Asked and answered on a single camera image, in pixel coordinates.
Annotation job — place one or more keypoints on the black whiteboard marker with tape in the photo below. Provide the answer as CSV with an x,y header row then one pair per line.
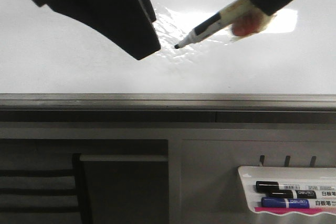
x,y
241,16

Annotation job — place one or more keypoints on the white marker tray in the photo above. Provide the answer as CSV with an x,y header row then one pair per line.
x,y
248,175

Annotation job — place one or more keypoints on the black capped marker in tray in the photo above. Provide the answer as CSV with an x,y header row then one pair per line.
x,y
266,186

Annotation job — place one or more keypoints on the black chair back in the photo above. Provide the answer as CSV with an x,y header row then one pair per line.
x,y
44,188

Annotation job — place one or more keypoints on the blue capped marker in tray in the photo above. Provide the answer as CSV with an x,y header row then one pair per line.
x,y
269,202

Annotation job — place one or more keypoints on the white whiteboard with aluminium frame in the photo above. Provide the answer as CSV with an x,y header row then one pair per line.
x,y
54,68

